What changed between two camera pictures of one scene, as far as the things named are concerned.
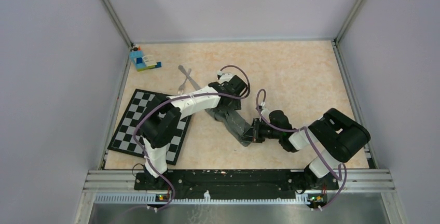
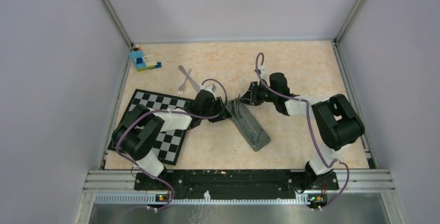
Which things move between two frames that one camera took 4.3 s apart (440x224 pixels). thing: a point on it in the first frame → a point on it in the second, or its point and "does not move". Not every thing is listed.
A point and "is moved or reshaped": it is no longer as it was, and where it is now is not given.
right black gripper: x=253 y=134 → x=251 y=97
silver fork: x=182 y=86 does not move
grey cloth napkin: x=233 y=121 is moved or reshaped
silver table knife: x=181 y=67 does not move
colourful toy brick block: x=143 y=63 does not move
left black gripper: x=234 y=105 → x=223 y=114
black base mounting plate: x=161 y=185 does not move
